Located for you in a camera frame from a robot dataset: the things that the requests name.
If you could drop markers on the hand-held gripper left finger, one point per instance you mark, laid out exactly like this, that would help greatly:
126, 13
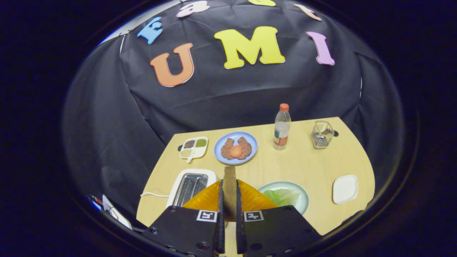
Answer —
220, 203

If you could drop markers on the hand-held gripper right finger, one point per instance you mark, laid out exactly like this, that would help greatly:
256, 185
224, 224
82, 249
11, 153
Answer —
239, 203

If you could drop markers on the brown toast slice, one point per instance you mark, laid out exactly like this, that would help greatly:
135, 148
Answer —
230, 192

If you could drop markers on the green lettuce leaf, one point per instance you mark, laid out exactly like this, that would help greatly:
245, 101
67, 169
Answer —
282, 196

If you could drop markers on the white toaster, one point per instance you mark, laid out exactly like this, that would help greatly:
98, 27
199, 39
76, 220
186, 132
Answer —
173, 192

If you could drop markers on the red tomato slice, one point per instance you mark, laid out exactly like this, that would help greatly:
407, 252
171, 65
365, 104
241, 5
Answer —
236, 151

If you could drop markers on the brown meat patty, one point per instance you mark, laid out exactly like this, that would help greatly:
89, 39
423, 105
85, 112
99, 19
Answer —
246, 146
226, 150

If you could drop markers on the white seasoning tray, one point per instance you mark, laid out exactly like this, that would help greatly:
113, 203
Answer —
194, 153

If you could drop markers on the pale green round plate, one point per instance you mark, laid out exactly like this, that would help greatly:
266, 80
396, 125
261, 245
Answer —
304, 200

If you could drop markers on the blue round plate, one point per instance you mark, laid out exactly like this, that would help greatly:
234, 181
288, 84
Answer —
250, 139

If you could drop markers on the clear bottle with red cap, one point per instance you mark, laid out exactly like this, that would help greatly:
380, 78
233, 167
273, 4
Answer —
282, 132

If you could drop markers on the white plastic object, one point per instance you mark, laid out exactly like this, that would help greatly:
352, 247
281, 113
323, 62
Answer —
114, 212

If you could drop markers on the white square plate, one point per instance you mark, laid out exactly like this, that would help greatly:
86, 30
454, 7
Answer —
345, 189

